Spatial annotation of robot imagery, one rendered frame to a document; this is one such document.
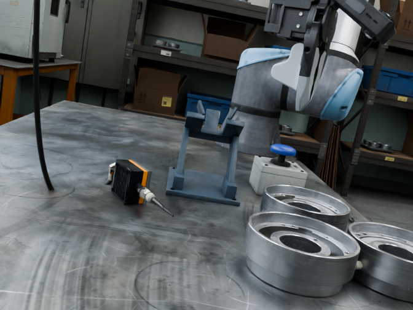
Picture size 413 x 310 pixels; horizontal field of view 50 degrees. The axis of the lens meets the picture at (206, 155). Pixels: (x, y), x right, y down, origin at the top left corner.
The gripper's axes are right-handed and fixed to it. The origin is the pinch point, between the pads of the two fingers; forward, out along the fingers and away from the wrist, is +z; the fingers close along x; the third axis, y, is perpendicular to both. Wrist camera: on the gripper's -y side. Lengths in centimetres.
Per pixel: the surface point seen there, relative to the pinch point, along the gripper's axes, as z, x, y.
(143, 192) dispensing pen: 12.3, 22.9, 9.8
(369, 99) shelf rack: 2, -356, 34
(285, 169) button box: 10.2, -0.5, 0.8
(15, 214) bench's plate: 14.8, 33.9, 16.8
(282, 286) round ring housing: 14.4, 27.4, -8.6
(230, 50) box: -17, -294, 148
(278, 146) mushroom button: 7.4, -1.9, 3.1
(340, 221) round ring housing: 11.5, 12.8, -10.2
